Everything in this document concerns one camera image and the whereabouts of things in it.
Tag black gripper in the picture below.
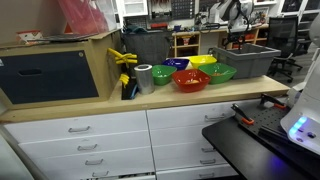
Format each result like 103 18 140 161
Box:
229 28 250 51

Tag large green plastic bowl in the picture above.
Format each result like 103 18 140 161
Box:
198 62 238 85

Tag yellow plastic bowl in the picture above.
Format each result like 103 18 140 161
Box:
188 54 218 70

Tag red plastic bowl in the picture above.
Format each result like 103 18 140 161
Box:
171 68 212 93

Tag blue plastic bowl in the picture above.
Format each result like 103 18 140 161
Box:
162 57 190 71

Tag small green plastic bowl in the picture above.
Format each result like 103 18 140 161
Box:
151 64 178 87

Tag wooden box with black panel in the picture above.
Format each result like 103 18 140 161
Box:
0 29 123 111

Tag red white printed box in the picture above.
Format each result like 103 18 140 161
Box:
15 29 44 46

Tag red storage bins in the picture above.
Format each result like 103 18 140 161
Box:
244 32 256 43

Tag gray plastic bin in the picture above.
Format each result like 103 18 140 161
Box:
212 43 282 80

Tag wooden shelf unit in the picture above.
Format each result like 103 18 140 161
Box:
171 23 270 58

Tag black mesh office chair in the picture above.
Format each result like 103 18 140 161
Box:
266 15 304 84

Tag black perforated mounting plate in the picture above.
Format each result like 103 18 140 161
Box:
234 99 301 143

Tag dark gray fabric bin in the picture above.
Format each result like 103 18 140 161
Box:
122 30 173 66

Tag teal cloth item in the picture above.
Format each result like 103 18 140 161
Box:
127 25 148 35

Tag black robot table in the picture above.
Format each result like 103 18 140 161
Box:
201 116 320 180

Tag large yellow clamp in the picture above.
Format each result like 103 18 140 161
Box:
107 47 139 66

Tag small yellow clamp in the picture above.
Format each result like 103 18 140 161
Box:
119 72 131 88

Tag white drawer cabinet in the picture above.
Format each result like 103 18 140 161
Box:
3 98 264 180

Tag pink translucent plastic container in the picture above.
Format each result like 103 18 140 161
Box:
58 0 118 36

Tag black clamp orange handle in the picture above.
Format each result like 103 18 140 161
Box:
259 93 288 111
230 103 256 127

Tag black holder with blue cable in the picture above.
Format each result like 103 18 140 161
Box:
121 63 139 101

